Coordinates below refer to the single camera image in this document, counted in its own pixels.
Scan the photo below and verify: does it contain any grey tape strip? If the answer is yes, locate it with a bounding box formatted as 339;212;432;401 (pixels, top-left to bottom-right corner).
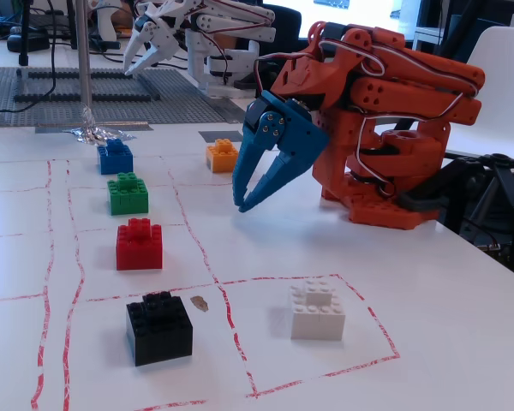
34;121;153;134

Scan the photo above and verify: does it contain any black table clamp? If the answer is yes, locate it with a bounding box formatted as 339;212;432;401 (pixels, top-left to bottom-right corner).
395;153;514;214

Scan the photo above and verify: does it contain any dark grey brick frame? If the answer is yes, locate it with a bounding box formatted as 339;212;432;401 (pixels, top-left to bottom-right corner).
13;70;162;104

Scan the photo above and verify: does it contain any black brick block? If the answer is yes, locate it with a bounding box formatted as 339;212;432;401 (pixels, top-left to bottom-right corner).
125;290;194;367

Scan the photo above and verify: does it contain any silver duct tape strip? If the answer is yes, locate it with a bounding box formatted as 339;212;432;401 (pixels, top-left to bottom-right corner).
203;96;258;126

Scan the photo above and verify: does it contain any orange yellow brick block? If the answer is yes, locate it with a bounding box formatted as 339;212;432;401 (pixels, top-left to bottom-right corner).
206;138;240;174

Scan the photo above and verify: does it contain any white brick block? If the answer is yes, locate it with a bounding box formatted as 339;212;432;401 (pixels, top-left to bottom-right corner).
288;277;347;342

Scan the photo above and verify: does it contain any crumpled aluminium foil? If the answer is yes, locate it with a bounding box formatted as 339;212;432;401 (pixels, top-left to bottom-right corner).
63;106;137;146

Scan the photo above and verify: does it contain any white plastic chair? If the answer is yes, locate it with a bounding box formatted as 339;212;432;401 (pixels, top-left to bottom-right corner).
445;26;514;162

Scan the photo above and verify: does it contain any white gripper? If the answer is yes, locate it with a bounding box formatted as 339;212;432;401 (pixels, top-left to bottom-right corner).
123;0;202;76

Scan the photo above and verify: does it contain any red brick block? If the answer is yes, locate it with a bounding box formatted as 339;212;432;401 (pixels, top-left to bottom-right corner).
116;217;164;271

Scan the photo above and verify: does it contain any metal pole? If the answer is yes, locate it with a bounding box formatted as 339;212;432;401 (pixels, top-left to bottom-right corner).
75;0;93;129

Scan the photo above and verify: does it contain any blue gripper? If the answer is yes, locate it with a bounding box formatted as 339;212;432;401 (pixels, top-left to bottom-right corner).
231;89;330;214

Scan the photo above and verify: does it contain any green brick block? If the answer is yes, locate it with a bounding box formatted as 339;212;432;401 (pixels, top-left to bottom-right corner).
106;171;149;216

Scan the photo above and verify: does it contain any black cable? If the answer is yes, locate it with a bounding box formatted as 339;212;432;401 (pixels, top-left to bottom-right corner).
0;29;57;116

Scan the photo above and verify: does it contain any grey studded baseplate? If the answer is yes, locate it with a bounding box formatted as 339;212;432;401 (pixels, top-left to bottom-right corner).
0;66;246;128

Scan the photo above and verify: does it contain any white printed handle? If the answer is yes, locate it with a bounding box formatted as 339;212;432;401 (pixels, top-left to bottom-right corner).
94;0;122;43

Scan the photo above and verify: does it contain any black metal stand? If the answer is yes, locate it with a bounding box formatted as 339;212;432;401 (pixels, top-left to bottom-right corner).
456;153;514;271

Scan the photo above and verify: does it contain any black desk device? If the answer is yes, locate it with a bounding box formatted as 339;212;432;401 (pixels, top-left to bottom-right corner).
7;27;51;54

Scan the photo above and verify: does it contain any black upright post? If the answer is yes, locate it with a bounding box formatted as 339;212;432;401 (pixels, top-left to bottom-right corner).
18;0;31;67

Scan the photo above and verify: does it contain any black office chair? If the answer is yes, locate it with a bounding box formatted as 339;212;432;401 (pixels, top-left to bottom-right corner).
260;3;303;57

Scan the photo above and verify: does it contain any grey tape marker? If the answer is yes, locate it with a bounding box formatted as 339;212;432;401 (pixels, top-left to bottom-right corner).
198;129;243;144

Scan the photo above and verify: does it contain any blue brick block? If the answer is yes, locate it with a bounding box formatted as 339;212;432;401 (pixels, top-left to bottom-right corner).
97;138;134;176

